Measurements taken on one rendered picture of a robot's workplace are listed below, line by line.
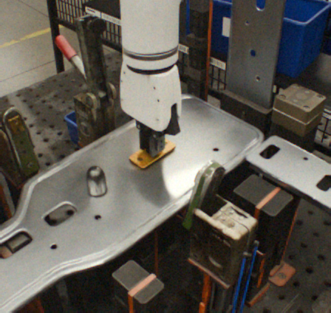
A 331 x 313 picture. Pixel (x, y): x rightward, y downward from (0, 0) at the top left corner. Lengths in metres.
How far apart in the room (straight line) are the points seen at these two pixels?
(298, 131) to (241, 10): 0.26
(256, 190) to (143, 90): 0.26
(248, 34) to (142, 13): 0.33
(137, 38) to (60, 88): 0.99
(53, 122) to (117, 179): 0.71
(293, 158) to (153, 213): 0.28
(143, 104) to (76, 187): 0.18
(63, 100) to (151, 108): 0.87
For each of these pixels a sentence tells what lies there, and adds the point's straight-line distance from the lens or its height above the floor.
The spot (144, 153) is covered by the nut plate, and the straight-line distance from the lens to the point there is 0.78.
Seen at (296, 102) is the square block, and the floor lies 1.06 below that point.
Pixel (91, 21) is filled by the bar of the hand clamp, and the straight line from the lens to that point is 0.77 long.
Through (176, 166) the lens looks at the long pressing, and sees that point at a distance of 0.76.
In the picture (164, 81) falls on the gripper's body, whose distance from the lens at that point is 0.65.
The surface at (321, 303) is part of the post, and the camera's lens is 0.99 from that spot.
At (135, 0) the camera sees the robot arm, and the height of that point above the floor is 1.30.
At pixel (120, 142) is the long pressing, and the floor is 1.00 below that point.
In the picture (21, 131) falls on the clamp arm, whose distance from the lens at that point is 0.77.
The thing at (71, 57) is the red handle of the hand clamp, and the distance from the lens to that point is 0.86.
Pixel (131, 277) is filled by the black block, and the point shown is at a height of 0.99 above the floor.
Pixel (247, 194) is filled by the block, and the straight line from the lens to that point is 0.75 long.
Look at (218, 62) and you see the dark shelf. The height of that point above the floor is 1.02.
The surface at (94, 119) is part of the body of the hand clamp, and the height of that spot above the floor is 1.02.
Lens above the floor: 1.51
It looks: 38 degrees down
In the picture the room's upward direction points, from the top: straight up
